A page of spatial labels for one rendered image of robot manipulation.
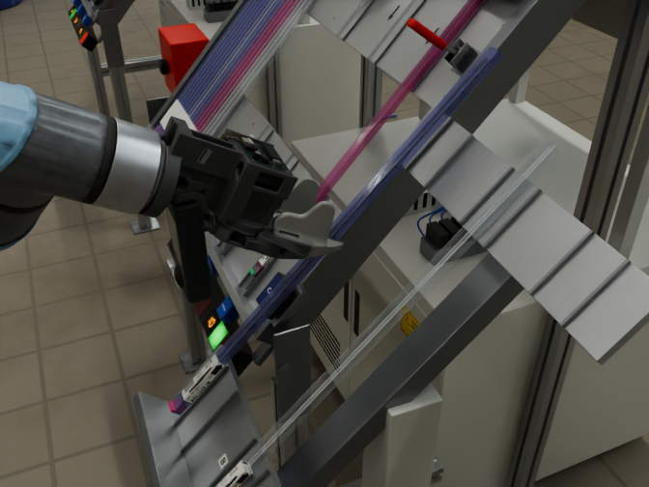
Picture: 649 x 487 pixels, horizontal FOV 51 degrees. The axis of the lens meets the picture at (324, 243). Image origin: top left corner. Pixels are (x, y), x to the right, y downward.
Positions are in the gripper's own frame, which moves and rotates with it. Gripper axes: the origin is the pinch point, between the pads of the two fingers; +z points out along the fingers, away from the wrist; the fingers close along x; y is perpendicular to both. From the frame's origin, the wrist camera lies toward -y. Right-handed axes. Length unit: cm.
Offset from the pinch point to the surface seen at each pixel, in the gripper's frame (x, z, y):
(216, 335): 22.2, 7.4, -29.8
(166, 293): 116, 42, -85
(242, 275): 25.4, 8.5, -20.7
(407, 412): -13.9, 9.1, -9.1
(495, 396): 14, 61, -27
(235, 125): 55, 11, -8
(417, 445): -14.0, 13.5, -13.5
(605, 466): 15, 114, -44
